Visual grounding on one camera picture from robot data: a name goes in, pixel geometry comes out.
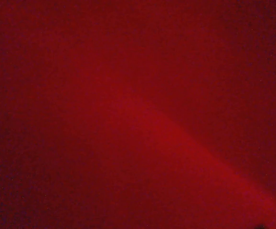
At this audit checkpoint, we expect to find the red t-shirt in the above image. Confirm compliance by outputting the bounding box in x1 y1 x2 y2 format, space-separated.
0 0 276 229

